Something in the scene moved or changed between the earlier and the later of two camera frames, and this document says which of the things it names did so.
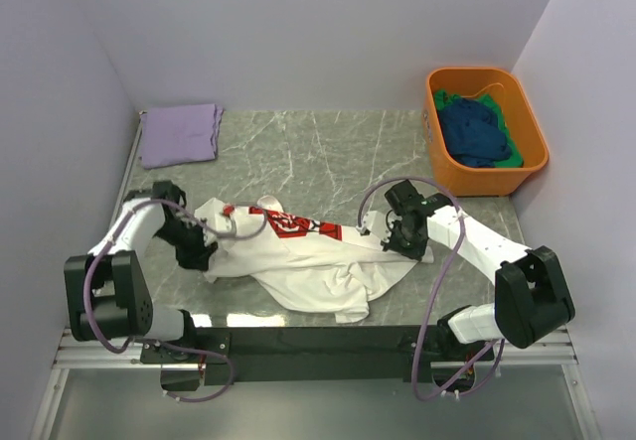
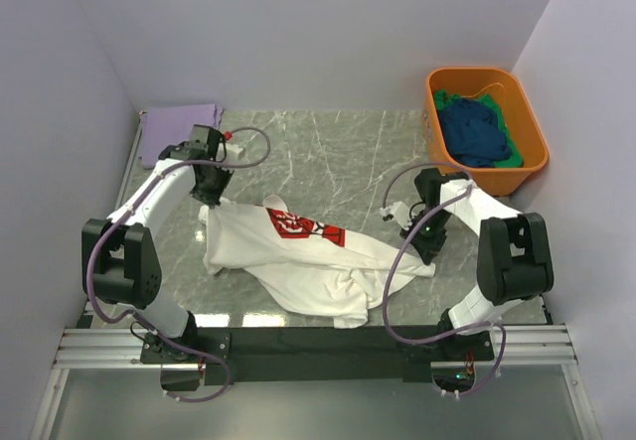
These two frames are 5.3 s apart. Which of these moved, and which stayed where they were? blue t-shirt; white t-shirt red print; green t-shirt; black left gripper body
Moved: black left gripper body
Stayed: blue t-shirt; white t-shirt red print; green t-shirt
